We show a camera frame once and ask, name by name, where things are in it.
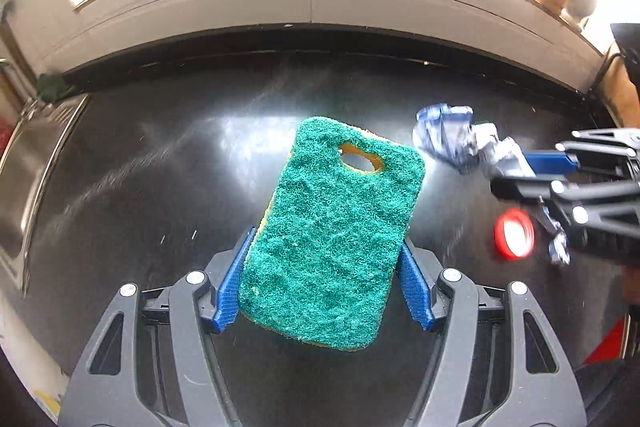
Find red jar lid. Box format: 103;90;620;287
494;208;535;261

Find green yellow sponge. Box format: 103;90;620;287
239;117;425;351

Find wooden cutting board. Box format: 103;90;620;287
592;43;640;128

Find white round jar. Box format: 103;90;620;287
564;0;597;20

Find stainless steel sink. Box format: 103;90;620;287
1;94;89;291

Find dark green rag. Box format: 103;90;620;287
36;74;75;104

